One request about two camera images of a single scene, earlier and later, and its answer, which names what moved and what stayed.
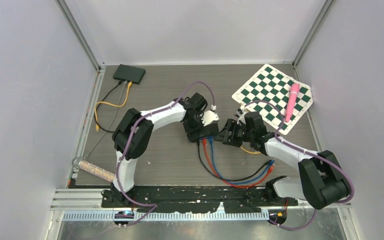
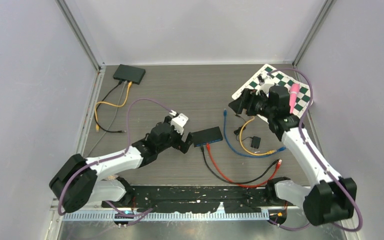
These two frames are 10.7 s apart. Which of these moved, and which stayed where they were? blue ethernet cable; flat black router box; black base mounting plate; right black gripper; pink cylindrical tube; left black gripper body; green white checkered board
Moved: right black gripper; left black gripper body; blue ethernet cable
Stayed: black base mounting plate; flat black router box; pink cylindrical tube; green white checkered board
